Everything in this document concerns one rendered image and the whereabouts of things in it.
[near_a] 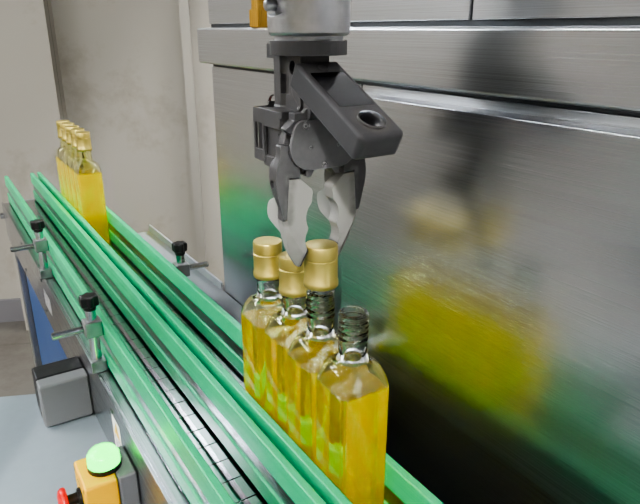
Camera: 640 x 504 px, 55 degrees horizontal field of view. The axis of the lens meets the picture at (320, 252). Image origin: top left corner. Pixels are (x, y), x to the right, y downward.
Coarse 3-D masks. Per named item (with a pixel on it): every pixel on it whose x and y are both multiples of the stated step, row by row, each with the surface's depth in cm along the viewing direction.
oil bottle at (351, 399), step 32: (320, 384) 60; (352, 384) 57; (384, 384) 59; (320, 416) 61; (352, 416) 58; (384, 416) 60; (320, 448) 63; (352, 448) 59; (384, 448) 62; (352, 480) 60; (384, 480) 63
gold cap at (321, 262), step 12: (312, 240) 61; (324, 240) 61; (312, 252) 59; (324, 252) 59; (336, 252) 60; (312, 264) 60; (324, 264) 59; (336, 264) 60; (312, 276) 60; (324, 276) 60; (336, 276) 61; (312, 288) 60; (324, 288) 60
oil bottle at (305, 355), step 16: (304, 336) 64; (336, 336) 64; (288, 352) 65; (304, 352) 62; (320, 352) 62; (336, 352) 62; (288, 368) 66; (304, 368) 62; (288, 384) 66; (304, 384) 63; (288, 400) 67; (304, 400) 64; (288, 416) 68; (304, 416) 64; (304, 432) 65; (304, 448) 66
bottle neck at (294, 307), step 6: (282, 300) 68; (288, 300) 67; (294, 300) 67; (300, 300) 67; (282, 306) 68; (288, 306) 67; (294, 306) 67; (300, 306) 67; (282, 312) 68; (288, 312) 67; (294, 312) 67; (300, 312) 67
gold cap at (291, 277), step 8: (280, 256) 66; (288, 256) 66; (280, 264) 66; (288, 264) 65; (280, 272) 66; (288, 272) 65; (296, 272) 65; (280, 280) 67; (288, 280) 66; (296, 280) 66; (280, 288) 67; (288, 288) 66; (296, 288) 66; (304, 288) 66; (288, 296) 66; (296, 296) 66
